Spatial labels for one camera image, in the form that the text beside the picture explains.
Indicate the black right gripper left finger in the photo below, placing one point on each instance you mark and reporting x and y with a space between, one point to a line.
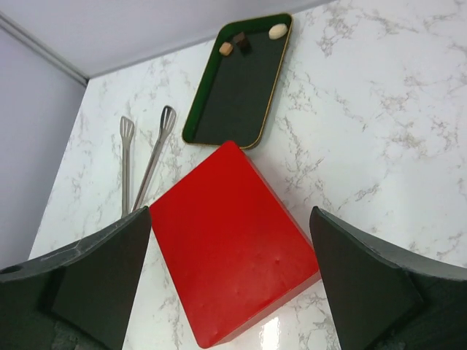
79 296

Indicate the dark square chocolate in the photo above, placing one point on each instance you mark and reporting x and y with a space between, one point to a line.
242 43

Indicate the metal tongs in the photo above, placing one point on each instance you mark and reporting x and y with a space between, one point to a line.
127 128

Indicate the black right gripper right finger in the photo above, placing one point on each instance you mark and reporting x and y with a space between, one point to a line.
382 296

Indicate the dark green tray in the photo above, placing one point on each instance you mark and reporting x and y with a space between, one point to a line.
235 93

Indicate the tan square chocolate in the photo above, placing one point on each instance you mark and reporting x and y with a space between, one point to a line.
226 49

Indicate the red box lid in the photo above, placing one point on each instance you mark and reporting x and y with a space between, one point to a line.
234 252

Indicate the white oval chocolate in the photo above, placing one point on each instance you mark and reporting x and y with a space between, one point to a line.
277 31

